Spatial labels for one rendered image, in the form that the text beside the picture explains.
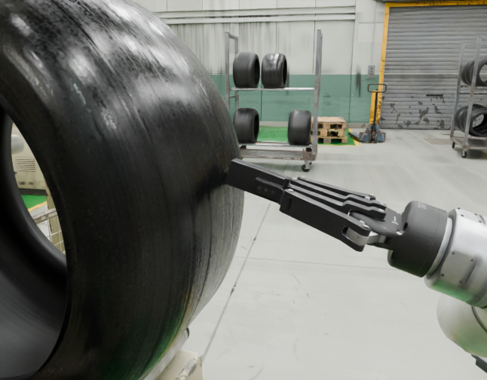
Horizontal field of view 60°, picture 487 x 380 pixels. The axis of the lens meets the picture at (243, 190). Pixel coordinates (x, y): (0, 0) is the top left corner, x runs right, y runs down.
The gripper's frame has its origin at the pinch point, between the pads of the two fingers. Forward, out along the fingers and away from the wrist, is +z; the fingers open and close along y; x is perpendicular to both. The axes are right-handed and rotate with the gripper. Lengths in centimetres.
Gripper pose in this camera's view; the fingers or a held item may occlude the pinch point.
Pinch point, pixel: (256, 180)
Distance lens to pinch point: 48.6
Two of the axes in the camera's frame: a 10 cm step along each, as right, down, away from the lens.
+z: -9.1, -3.4, 2.4
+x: -2.5, 9.1, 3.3
